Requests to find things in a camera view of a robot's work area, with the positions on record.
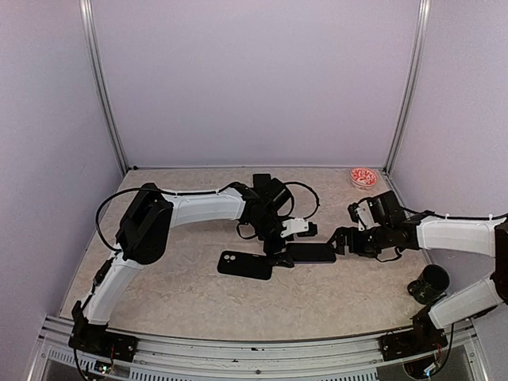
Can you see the front aluminium rail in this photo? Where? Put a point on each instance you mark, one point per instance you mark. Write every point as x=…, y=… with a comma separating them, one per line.
x=157, y=357

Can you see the dark green mug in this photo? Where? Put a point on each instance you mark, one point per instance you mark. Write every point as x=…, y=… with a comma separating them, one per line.
x=429, y=285

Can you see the right aluminium frame post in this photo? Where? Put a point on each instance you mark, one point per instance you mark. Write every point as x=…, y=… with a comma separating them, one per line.
x=417, y=50

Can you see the left aluminium frame post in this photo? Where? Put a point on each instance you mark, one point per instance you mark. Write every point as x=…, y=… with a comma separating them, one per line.
x=87, y=15

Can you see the black phone case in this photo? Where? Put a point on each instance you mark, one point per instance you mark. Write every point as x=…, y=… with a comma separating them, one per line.
x=244, y=265

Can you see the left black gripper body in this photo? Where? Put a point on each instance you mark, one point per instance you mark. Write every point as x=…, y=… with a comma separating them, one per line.
x=271, y=247

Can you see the teal green phone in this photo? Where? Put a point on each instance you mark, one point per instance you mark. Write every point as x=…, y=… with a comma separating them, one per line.
x=262, y=178

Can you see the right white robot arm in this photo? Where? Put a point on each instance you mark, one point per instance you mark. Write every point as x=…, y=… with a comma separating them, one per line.
x=380, y=222

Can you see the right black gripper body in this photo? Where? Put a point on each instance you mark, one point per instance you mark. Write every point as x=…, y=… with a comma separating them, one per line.
x=367, y=246

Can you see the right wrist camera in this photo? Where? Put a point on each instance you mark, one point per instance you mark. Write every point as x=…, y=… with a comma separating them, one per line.
x=360, y=214

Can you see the aluminium frame post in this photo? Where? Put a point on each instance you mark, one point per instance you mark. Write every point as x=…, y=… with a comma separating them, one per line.
x=87, y=15
x=417, y=50

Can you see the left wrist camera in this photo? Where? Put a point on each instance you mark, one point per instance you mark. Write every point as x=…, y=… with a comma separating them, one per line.
x=300, y=227

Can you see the red white patterned bowl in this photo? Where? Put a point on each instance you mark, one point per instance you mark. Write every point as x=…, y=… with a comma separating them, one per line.
x=363, y=178

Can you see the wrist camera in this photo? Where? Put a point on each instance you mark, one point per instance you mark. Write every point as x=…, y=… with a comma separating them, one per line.
x=300, y=227
x=360, y=214

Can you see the light blue phone case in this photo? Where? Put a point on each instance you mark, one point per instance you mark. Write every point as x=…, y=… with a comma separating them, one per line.
x=255, y=183

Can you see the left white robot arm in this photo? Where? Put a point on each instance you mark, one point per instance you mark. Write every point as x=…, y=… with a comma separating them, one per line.
x=144, y=230

